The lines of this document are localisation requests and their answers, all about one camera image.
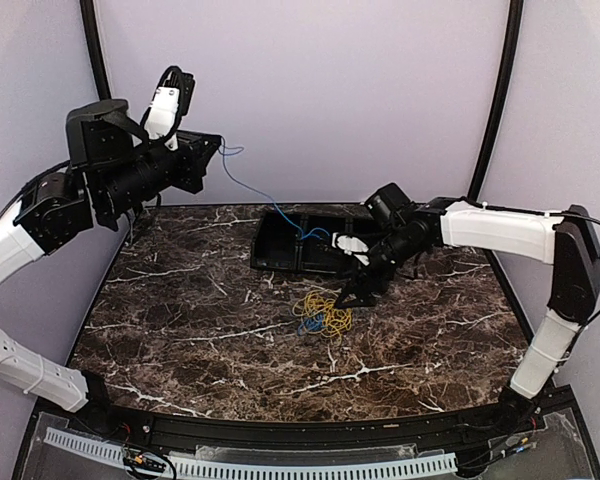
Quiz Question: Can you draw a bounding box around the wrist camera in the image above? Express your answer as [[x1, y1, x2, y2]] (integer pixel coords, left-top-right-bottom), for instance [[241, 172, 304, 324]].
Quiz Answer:
[[331, 232, 370, 266], [141, 65, 195, 151]]

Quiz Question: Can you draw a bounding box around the white slotted cable duct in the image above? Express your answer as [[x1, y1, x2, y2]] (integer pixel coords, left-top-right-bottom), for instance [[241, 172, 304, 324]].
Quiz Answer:
[[43, 427, 457, 479]]

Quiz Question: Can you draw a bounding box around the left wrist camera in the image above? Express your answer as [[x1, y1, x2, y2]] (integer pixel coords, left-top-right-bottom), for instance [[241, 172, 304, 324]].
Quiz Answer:
[[141, 65, 195, 151]]

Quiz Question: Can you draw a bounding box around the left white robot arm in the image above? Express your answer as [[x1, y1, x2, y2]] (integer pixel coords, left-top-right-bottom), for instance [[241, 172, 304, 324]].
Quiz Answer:
[[0, 99, 221, 436]]

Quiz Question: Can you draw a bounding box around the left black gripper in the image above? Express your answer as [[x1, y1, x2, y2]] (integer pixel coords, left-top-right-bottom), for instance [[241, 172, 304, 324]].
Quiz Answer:
[[96, 126, 220, 218]]

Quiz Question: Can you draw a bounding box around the yellow cable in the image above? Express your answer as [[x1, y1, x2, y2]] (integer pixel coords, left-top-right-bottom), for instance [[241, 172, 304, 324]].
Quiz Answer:
[[292, 292, 355, 346]]

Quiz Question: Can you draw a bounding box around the black frame post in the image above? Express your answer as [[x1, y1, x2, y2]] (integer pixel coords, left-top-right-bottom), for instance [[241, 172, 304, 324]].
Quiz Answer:
[[467, 0, 524, 201], [79, 0, 112, 100]]

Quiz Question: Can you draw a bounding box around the blue cable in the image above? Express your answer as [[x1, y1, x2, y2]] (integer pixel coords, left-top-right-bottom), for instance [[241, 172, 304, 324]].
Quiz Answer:
[[297, 312, 331, 335], [217, 139, 334, 244]]

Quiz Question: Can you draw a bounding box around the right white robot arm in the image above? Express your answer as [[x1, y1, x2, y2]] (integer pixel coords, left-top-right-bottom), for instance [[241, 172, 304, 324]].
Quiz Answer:
[[331, 183, 600, 434]]

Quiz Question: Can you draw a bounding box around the black three-compartment bin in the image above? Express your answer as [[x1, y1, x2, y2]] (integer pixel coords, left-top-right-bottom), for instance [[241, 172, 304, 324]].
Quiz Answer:
[[250, 211, 387, 279]]

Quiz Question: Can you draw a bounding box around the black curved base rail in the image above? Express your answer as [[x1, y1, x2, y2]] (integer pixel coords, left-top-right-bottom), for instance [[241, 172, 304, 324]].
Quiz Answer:
[[29, 389, 581, 456]]

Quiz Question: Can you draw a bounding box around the right black frame post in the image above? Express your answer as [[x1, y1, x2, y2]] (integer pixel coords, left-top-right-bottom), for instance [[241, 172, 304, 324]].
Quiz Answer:
[[467, 0, 524, 201]]

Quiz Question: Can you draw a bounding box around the left black frame post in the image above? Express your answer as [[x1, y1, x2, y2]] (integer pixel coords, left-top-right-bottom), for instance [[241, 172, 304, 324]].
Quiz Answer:
[[79, 0, 112, 100]]

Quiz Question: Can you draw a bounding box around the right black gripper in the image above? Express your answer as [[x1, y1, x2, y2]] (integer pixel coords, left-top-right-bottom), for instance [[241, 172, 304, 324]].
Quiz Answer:
[[334, 228, 425, 308]]

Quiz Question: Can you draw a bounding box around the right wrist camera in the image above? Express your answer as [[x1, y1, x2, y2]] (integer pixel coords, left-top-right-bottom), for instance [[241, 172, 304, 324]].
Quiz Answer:
[[331, 232, 370, 266]]

